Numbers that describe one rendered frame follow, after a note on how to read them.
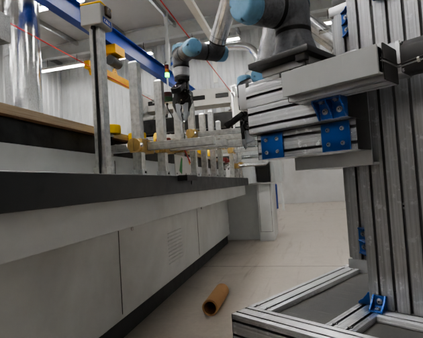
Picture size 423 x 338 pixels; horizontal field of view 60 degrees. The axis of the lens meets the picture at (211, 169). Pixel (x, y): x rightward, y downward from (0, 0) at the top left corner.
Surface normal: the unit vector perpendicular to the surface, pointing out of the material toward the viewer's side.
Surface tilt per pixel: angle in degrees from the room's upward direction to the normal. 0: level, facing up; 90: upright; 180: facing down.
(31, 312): 90
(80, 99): 90
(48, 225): 90
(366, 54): 90
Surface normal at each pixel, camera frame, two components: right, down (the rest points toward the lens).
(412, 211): -0.71, 0.01
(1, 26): 0.97, -0.07
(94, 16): -0.23, -0.03
